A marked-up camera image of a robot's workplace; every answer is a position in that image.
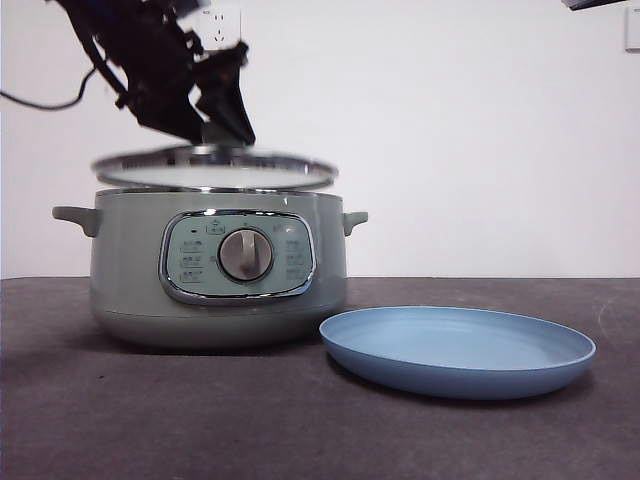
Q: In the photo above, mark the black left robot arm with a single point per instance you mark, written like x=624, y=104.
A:
x=135, y=45

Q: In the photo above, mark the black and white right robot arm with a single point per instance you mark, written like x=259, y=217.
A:
x=595, y=4

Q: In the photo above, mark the white wall switch plate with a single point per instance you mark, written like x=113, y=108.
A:
x=634, y=31

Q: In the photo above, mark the white wall power socket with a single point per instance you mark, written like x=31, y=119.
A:
x=226, y=25

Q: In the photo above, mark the pale green electric steamer pot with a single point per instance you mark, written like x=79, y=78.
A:
x=130, y=280

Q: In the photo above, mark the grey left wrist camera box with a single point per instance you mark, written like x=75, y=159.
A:
x=192, y=6

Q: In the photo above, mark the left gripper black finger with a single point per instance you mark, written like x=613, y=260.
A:
x=165, y=117
x=230, y=110

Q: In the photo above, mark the glass lid with round knob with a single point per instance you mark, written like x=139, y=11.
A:
x=200, y=178

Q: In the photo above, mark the blue round plate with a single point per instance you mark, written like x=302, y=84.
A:
x=450, y=345

